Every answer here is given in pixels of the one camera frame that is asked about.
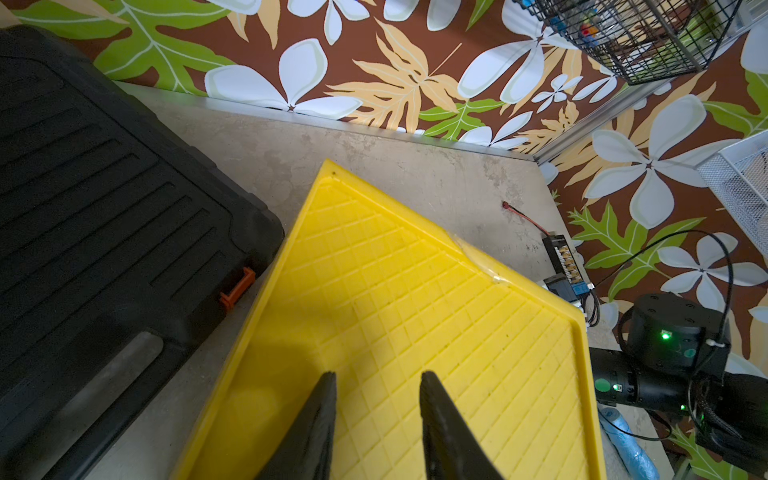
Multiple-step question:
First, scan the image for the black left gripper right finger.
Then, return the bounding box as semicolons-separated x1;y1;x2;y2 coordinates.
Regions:
419;371;502;479

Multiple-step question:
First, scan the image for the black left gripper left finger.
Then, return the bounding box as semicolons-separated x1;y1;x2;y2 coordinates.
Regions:
255;372;337;479

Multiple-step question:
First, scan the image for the yellow plastic drawer cabinet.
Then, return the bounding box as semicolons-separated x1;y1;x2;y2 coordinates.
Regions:
173;161;606;479

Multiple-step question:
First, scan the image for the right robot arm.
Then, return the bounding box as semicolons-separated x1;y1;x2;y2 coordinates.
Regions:
590;293;767;478

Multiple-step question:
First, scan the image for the blue trash bag roll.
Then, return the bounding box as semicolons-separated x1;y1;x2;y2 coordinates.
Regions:
598;407;661;480

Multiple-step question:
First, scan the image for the black plastic tool case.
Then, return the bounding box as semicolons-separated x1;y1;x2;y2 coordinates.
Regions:
1;26;284;479

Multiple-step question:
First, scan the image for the white mesh basket right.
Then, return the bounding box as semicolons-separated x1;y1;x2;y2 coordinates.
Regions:
696;130;767;257

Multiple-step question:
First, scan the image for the red black wire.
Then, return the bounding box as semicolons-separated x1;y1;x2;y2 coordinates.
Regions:
501;201;550;236

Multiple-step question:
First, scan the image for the black wire basket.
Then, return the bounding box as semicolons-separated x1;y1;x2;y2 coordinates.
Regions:
519;0;742;85

